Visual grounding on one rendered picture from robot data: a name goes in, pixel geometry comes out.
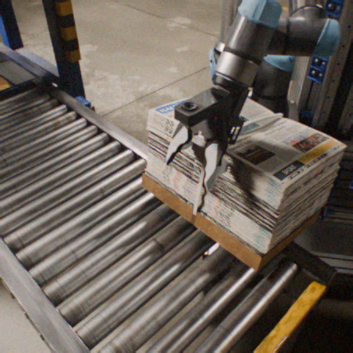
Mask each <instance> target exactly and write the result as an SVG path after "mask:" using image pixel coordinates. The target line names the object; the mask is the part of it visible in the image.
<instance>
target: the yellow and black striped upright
mask: <svg viewBox="0 0 353 353"><path fill-rule="evenodd" d="M54 4H55V8H56V12H57V15H58V24H59V28H60V32H61V38H62V42H63V45H64V48H65V58H66V60H67V61H69V62H71V63H74V62H76V61H80V60H81V56H80V48H79V40H78V35H77V31H76V24H75V20H74V16H73V11H72V0H54Z"/></svg>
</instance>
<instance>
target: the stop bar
mask: <svg viewBox="0 0 353 353"><path fill-rule="evenodd" d="M326 289H327V287H326V286H325V285H323V283H321V282H318V281H317V280H314V281H313V282H312V283H311V284H310V285H309V286H308V287H307V288H306V290H305V291H304V292H303V294H302V295H301V296H300V297H299V298H298V299H297V300H296V302H295V303H294V304H293V305H292V307H291V308H290V309H289V310H288V312H287V313H286V315H285V316H283V318H282V319H281V320H280V321H279V323H278V324H277V325H275V327H274V328H273V329H272V330H271V332H270V334H269V335H268V336H267V337H266V338H265V339H264V340H263V341H262V342H261V344H260V345H259V346H258V347H257V348H256V349H255V351H254V353H277V352H278V351H279V350H280V347H281V346H282V344H284V343H285V341H286V340H287V339H288V338H289V337H290V335H291V334H292V333H293V332H294V331H295V329H296V327H297V326H298V324H299V323H300V322H301V321H302V320H303V319H304V318H305V317H306V315H307V314H308V312H309V311H311V310H312V307H313V305H314V304H315V303H316V302H317V301H318V299H319V298H320V297H321V295H322V294H323V293H324V292H325V290H326Z"/></svg>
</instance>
